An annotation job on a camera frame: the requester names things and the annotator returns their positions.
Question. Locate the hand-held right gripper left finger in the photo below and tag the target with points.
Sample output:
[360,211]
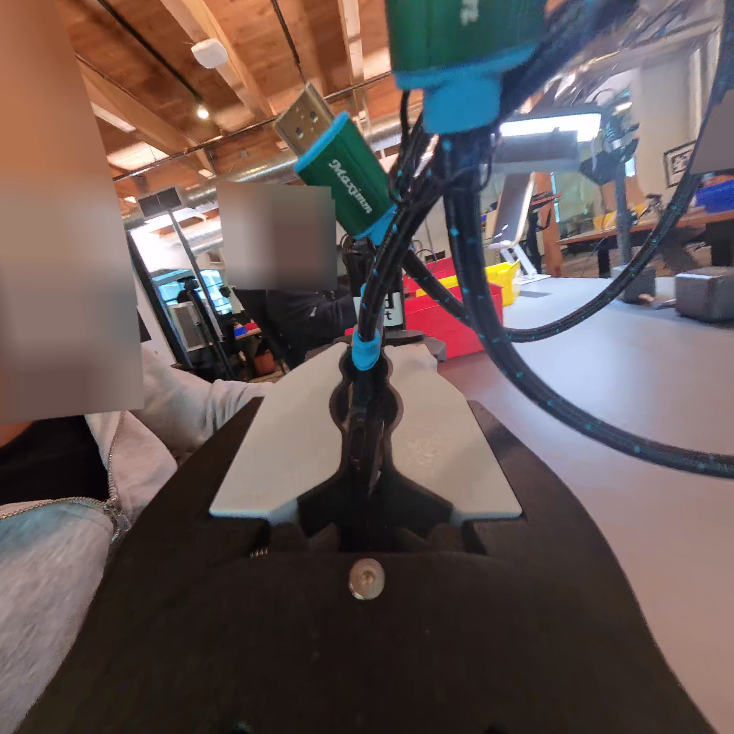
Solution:
[275,447]

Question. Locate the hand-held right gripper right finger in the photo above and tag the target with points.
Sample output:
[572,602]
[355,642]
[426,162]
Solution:
[453,447]

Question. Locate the red plastic bin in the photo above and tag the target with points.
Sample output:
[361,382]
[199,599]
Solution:
[447,327]

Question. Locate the person's left forearm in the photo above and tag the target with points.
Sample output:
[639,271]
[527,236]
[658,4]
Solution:
[229,390]

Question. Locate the yellow plastic bin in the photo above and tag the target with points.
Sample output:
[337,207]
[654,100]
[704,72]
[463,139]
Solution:
[504,284]

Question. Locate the black board wooden backing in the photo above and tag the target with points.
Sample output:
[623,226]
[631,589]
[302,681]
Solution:
[513,212]

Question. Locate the black tripod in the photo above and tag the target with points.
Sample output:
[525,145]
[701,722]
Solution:
[192,269]

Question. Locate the led panel light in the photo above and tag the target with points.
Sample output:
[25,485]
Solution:
[539,149]

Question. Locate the black light stand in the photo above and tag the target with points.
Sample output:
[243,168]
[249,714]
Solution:
[624,229]

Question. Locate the grey block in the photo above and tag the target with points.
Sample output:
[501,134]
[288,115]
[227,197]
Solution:
[639,289]
[705,295]

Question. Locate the person's grey hoodie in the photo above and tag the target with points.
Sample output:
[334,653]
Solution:
[46,573]

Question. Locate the white ceiling device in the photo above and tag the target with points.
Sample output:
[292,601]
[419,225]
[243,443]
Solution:
[210,53]

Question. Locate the checker marker sign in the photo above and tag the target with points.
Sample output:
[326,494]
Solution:
[680,163]

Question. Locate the blue plastic bin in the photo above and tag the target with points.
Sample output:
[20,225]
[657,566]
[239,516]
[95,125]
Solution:
[717,198]

